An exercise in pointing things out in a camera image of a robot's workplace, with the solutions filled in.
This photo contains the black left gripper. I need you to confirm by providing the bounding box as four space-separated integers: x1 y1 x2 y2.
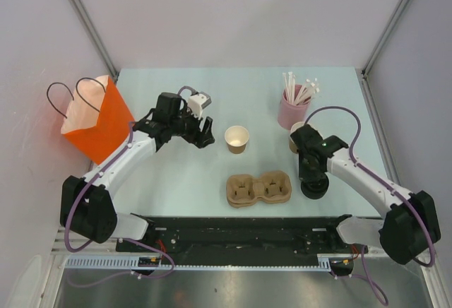
169 103 214 148

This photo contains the brown paper coffee cup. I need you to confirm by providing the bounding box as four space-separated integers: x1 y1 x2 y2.
224 126 249 154

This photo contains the brown pulp cup carrier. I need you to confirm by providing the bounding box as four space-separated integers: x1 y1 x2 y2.
226 170 292 208

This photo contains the orange paper takeout bag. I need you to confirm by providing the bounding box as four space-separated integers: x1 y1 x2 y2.
56 75 134 165

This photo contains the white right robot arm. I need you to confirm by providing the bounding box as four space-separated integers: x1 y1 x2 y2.
290 124 441 265

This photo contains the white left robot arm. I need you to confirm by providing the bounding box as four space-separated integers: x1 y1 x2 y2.
60 97 215 251

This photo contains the stack of black lids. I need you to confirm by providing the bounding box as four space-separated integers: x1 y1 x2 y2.
300 177 329 200

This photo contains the stack of brown paper cups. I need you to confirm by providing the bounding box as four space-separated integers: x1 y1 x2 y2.
289 122 308 154

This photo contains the pink straw holder cup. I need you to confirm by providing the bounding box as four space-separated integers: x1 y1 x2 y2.
278 90 311 130

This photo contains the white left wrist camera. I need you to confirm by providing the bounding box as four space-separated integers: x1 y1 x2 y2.
187 92 211 119

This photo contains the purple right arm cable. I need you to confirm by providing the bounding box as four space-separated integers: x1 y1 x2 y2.
303 105 437 305

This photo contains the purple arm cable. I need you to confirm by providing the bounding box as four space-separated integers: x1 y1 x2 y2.
303 105 437 305
65 85 195 280

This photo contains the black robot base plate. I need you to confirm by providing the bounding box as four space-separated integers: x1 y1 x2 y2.
116 215 368 258

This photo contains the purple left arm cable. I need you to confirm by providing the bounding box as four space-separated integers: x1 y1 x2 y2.
65 85 195 280

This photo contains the grey slotted cable duct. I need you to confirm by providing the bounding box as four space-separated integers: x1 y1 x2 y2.
65 254 333 273

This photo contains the aluminium frame post right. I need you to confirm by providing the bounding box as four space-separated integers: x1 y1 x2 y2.
361 0 412 78

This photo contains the aluminium frame post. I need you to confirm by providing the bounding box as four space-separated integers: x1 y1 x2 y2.
69 0 119 81
361 0 412 78

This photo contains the aluminium frame post left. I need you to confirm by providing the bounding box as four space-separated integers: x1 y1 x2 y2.
69 0 119 81

